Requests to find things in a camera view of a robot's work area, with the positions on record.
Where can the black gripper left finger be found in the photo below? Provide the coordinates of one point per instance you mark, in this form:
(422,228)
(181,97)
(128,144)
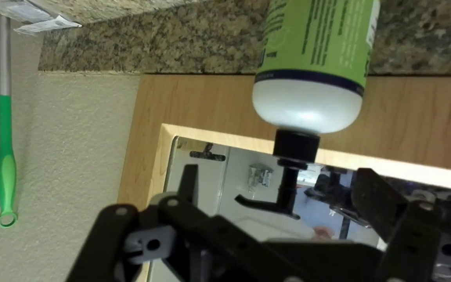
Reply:
(110,236)

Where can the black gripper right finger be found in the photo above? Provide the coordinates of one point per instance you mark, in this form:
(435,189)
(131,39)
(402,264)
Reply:
(424,245)

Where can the green pump soap bottle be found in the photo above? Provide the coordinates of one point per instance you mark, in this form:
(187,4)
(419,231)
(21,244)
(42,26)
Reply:
(314,53)

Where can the wood framed wall mirror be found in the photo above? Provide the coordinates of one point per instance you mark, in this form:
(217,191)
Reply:
(211,104)

